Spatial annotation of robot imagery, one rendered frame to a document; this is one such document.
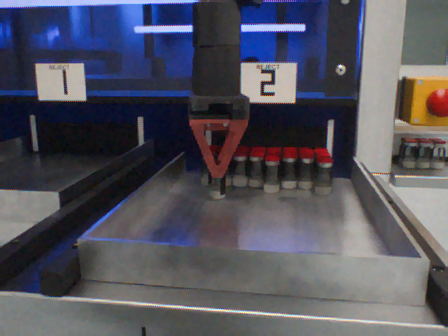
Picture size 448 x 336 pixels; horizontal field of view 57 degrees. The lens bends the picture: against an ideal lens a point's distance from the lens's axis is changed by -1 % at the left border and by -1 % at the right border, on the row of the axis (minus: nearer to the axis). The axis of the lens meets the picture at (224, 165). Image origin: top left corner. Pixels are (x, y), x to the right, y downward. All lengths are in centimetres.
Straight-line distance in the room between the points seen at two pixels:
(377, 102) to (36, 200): 49
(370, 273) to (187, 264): 13
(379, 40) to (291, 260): 43
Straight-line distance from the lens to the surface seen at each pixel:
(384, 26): 67
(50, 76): 76
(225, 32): 48
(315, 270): 32
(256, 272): 32
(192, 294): 33
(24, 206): 50
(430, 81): 68
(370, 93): 67
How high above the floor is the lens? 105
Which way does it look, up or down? 13 degrees down
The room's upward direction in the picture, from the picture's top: straight up
